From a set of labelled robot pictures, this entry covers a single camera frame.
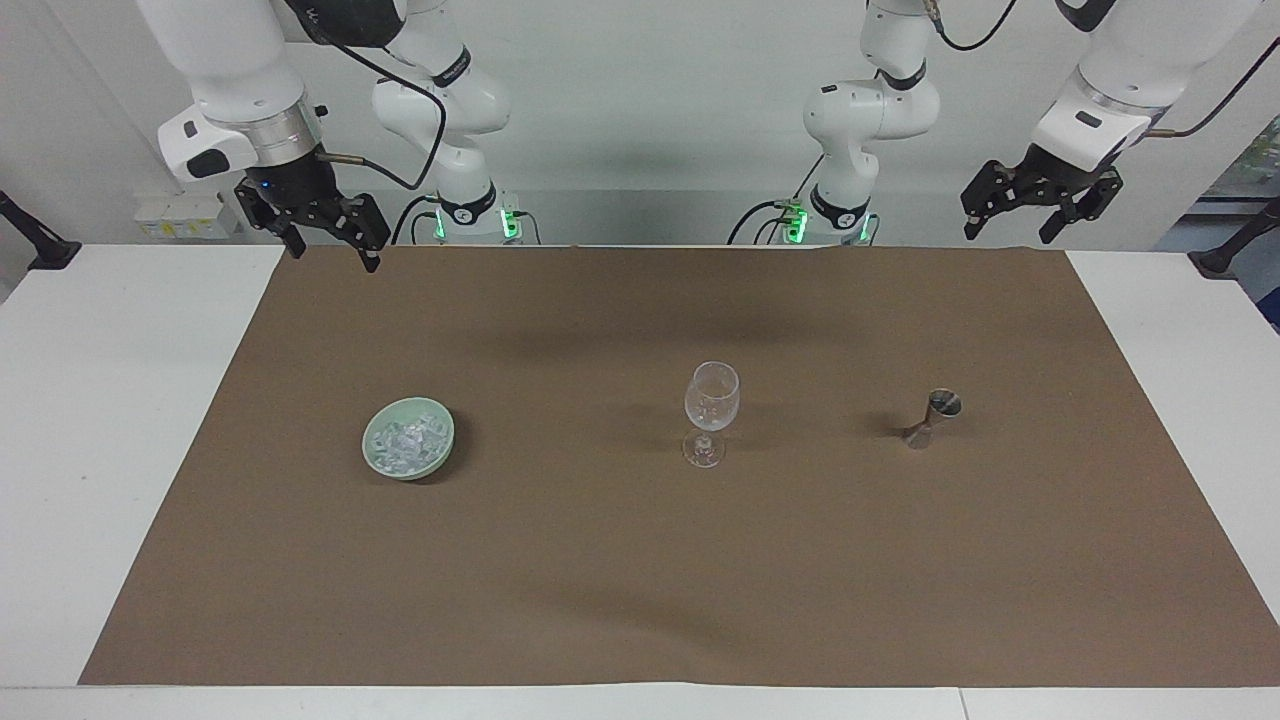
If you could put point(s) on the pale green bowl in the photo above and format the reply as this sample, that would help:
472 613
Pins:
435 455

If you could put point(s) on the black stand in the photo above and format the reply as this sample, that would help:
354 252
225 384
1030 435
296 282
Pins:
38 245
1235 248

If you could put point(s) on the white wall socket strip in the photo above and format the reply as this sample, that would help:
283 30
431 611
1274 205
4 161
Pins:
180 215

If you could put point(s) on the clear ice cubes heap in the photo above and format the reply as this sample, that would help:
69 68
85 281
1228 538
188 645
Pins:
405 440

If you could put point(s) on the steel double jigger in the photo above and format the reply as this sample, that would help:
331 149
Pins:
935 418

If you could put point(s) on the clear wine glass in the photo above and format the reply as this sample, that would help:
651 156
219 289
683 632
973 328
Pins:
711 405

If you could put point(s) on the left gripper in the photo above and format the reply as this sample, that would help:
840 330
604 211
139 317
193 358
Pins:
1062 168

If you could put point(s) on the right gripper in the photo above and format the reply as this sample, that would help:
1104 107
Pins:
298 180

